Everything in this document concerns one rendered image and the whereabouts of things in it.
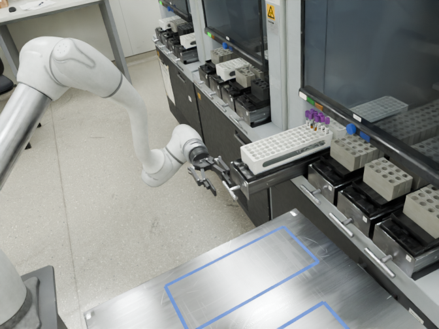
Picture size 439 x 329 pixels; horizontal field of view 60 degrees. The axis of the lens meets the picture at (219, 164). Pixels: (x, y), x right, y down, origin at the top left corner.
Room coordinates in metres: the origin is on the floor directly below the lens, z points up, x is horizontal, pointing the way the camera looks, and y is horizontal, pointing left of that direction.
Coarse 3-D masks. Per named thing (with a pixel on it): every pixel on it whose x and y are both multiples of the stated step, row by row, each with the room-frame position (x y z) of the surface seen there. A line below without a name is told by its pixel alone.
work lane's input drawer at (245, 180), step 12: (312, 156) 1.00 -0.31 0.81; (240, 168) 0.99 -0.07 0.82; (276, 168) 0.96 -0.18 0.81; (288, 168) 0.96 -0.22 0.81; (300, 168) 0.98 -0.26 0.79; (240, 180) 0.97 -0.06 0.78; (252, 180) 0.93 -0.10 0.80; (264, 180) 0.94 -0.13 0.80; (276, 180) 0.95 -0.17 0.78; (252, 192) 0.92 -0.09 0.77
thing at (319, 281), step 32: (288, 224) 0.71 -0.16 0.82; (224, 256) 0.64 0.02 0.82; (256, 256) 0.62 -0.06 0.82; (288, 256) 0.61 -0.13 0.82; (320, 256) 0.59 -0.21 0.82; (160, 288) 0.57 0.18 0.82; (192, 288) 0.56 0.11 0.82; (224, 288) 0.54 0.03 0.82; (256, 288) 0.53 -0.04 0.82; (288, 288) 0.52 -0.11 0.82; (320, 288) 0.50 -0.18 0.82; (352, 288) 0.49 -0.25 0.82; (96, 320) 0.51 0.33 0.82; (128, 320) 0.50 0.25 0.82; (160, 320) 0.49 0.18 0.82; (192, 320) 0.48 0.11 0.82; (224, 320) 0.46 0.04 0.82; (256, 320) 0.45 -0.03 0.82; (288, 320) 0.44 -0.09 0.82; (320, 320) 0.43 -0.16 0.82; (352, 320) 0.42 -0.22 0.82; (384, 320) 0.41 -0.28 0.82; (416, 320) 0.40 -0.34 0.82
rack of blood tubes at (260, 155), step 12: (288, 132) 1.09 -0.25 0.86; (300, 132) 1.08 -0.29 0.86; (312, 132) 1.07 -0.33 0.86; (324, 132) 1.05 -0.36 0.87; (252, 144) 1.05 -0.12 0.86; (264, 144) 1.04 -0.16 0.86; (276, 144) 1.04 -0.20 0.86; (288, 144) 1.01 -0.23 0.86; (300, 144) 1.00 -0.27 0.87; (312, 144) 1.04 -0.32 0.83; (324, 144) 1.03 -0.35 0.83; (252, 156) 0.99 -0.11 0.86; (264, 156) 0.98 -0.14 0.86; (276, 156) 0.97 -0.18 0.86; (288, 156) 1.03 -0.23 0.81; (300, 156) 1.00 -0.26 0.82; (252, 168) 0.96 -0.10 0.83; (264, 168) 0.96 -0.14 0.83
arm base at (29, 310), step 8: (32, 280) 0.74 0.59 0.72; (32, 288) 0.71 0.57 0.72; (32, 296) 0.68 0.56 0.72; (24, 304) 0.64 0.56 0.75; (32, 304) 0.65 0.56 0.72; (24, 312) 0.62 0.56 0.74; (32, 312) 0.63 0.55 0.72; (8, 320) 0.59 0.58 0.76; (16, 320) 0.60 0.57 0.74; (24, 320) 0.61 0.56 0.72; (32, 320) 0.61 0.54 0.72; (40, 320) 0.62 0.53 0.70; (0, 328) 0.58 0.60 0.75; (8, 328) 0.58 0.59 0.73; (16, 328) 0.59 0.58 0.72; (24, 328) 0.59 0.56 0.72; (32, 328) 0.59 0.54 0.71
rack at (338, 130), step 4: (328, 116) 1.15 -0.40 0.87; (332, 120) 1.12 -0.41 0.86; (332, 124) 1.09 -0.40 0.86; (336, 124) 1.09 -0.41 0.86; (340, 124) 1.09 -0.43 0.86; (332, 128) 1.08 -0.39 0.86; (336, 128) 1.06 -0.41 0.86; (340, 128) 1.07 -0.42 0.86; (344, 128) 1.06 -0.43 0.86; (336, 132) 1.05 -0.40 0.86; (340, 132) 1.05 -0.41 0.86; (344, 132) 1.05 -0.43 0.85; (336, 136) 1.05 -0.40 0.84
